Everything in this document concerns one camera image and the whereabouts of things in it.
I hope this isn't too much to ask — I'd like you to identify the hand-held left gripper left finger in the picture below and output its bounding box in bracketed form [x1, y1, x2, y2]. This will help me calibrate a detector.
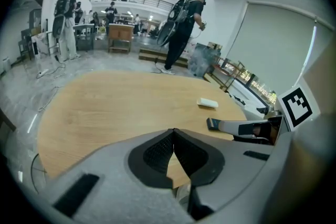
[38, 127, 190, 224]

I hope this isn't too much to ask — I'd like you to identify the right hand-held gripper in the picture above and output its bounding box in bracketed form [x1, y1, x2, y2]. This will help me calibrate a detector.
[218, 78, 323, 145]

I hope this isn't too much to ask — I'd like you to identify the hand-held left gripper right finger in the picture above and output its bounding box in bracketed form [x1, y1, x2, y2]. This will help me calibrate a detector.
[173, 127, 291, 221]

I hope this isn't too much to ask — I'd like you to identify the dark blue box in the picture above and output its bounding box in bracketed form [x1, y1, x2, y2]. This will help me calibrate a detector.
[206, 117, 224, 132]

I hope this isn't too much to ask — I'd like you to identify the white cylindrical roll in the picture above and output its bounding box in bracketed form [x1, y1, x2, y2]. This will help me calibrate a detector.
[196, 97, 219, 109]

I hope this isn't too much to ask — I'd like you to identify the oval wooden table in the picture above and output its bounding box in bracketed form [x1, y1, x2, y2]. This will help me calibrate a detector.
[36, 69, 248, 190]

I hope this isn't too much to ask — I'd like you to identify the plastic wrapped grey panel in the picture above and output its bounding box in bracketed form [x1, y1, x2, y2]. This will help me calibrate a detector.
[187, 42, 223, 79]

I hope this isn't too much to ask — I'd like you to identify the white roller blind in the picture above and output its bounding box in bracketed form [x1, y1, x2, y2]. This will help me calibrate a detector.
[225, 1, 335, 104]

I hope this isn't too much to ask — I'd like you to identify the wooden step platform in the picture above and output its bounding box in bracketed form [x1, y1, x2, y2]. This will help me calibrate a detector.
[138, 46, 189, 68]

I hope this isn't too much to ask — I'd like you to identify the white power strip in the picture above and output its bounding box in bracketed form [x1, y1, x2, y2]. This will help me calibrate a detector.
[36, 68, 50, 79]

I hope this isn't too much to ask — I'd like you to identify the wooden cabinet with white top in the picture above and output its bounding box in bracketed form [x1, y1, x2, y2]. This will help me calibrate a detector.
[108, 23, 135, 55]

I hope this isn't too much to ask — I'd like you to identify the black mezzanine railing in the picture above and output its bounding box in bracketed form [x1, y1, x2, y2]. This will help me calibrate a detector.
[88, 0, 176, 10]

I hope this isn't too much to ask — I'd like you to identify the wooden frame shelf rack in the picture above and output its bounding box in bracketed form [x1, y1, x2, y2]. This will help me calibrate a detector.
[203, 56, 247, 93]

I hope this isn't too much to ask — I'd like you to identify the white floor cable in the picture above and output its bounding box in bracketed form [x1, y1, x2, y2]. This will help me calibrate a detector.
[37, 85, 62, 113]

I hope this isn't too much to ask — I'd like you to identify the black frame work table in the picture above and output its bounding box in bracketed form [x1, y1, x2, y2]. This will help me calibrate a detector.
[72, 23, 96, 51]

